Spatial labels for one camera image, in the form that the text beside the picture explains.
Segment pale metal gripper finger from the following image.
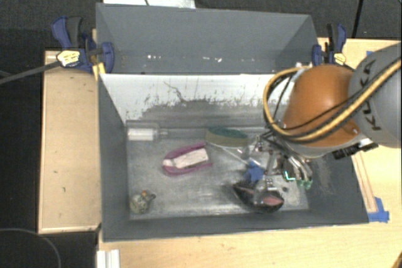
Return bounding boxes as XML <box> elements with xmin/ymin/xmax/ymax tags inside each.
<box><xmin>253</xmin><ymin>177</ymin><xmax>279</xmax><ymax>203</ymax></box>
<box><xmin>256</xmin><ymin>138</ymin><xmax>276</xmax><ymax>177</ymax></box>

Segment black sunglasses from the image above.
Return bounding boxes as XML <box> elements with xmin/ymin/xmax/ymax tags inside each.
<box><xmin>232</xmin><ymin>181</ymin><xmax>285</xmax><ymax>214</ymax></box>

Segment small blue toy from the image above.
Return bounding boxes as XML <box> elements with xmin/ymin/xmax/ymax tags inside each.
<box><xmin>243</xmin><ymin>161</ymin><xmax>266</xmax><ymax>185</ymax></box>

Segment clear glass thing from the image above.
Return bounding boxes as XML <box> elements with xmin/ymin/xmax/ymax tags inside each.
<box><xmin>214</xmin><ymin>142</ymin><xmax>253</xmax><ymax>167</ymax></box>

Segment purple and white oval packet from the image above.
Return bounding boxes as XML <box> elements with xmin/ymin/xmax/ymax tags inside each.
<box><xmin>161</xmin><ymin>141</ymin><xmax>214</xmax><ymax>177</ymax></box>

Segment clear plastic bottle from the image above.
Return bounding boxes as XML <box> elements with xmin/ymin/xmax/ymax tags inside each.
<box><xmin>125</xmin><ymin>122</ymin><xmax>170</xmax><ymax>144</ymax></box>

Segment grey metal bin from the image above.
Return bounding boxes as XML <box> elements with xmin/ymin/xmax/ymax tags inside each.
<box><xmin>94</xmin><ymin>2</ymin><xmax>370</xmax><ymax>242</ymax></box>

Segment pale wood board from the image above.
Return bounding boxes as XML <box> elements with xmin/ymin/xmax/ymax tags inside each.
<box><xmin>37</xmin><ymin>50</ymin><xmax>103</xmax><ymax>235</ymax></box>

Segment black cylinder on white bracket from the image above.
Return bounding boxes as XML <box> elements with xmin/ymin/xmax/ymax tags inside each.
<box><xmin>332</xmin><ymin>139</ymin><xmax>379</xmax><ymax>161</ymax></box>

